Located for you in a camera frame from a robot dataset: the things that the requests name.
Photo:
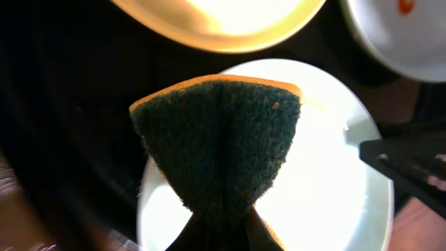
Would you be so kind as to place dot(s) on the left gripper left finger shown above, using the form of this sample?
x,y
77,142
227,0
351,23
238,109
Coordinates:
x,y
198,234

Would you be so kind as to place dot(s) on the yellow plate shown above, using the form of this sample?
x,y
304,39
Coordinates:
x,y
223,26

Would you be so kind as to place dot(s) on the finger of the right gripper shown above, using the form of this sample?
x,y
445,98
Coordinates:
x,y
415,164

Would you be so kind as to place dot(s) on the light blue plate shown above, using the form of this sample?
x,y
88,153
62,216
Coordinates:
x,y
324,197

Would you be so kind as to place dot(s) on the pale green plate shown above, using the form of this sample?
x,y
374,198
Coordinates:
x,y
405,36

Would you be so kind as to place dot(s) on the green yellow sponge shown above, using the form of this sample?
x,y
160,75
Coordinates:
x,y
219,140

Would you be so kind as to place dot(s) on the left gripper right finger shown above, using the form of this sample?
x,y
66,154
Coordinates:
x,y
258,236

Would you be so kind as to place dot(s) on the round black tray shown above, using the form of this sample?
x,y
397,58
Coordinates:
x,y
71,69

